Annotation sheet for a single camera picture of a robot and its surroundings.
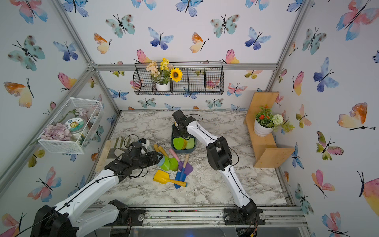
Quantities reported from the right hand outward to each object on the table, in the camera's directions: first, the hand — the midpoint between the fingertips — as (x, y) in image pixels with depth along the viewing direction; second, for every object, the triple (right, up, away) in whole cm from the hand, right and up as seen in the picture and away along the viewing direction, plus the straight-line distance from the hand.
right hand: (176, 132), depth 99 cm
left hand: (-6, -12, -17) cm, 22 cm away
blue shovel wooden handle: (+4, -25, -12) cm, 28 cm away
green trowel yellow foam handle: (+1, -7, -1) cm, 7 cm away
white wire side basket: (-43, +12, -20) cm, 49 cm away
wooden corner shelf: (+51, -11, -21) cm, 56 cm away
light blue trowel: (-5, -15, -22) cm, 27 cm away
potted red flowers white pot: (+53, +7, -13) cm, 55 cm away
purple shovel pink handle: (+8, -21, -9) cm, 24 cm away
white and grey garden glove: (-42, -11, -1) cm, 44 cm away
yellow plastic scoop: (-6, -26, -12) cm, 29 cm away
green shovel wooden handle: (+9, -7, +2) cm, 12 cm away
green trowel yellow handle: (-3, -19, -8) cm, 21 cm away
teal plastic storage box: (+4, -12, -3) cm, 13 cm away
